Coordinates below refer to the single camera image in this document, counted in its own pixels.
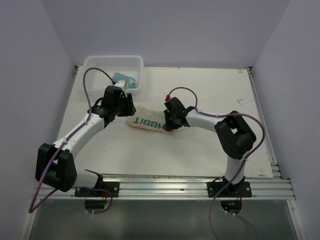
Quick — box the blue polka dot towel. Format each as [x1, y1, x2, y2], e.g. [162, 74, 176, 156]
[112, 72, 136, 89]

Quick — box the aluminium front rail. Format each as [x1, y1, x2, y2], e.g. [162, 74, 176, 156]
[32, 174, 295, 201]

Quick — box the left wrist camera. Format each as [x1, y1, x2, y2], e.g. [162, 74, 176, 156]
[113, 80, 128, 92]

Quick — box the white plastic basket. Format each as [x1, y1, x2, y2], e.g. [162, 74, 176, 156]
[82, 55, 144, 97]

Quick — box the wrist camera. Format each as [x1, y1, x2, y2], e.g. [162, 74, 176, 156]
[165, 94, 171, 101]
[113, 80, 128, 92]

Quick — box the aluminium right side rail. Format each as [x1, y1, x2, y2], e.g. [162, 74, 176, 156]
[246, 66, 283, 180]

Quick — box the rabbit print towel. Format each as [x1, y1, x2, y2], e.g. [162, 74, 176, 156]
[126, 106, 174, 136]

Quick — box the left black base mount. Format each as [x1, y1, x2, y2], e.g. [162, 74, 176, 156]
[74, 181, 120, 198]

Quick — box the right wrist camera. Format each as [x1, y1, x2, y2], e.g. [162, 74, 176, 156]
[165, 94, 171, 101]

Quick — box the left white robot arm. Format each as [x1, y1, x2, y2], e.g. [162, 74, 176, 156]
[35, 86, 136, 197]

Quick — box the aluminium rail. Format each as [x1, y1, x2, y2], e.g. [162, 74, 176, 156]
[32, 174, 295, 201]
[246, 66, 283, 180]

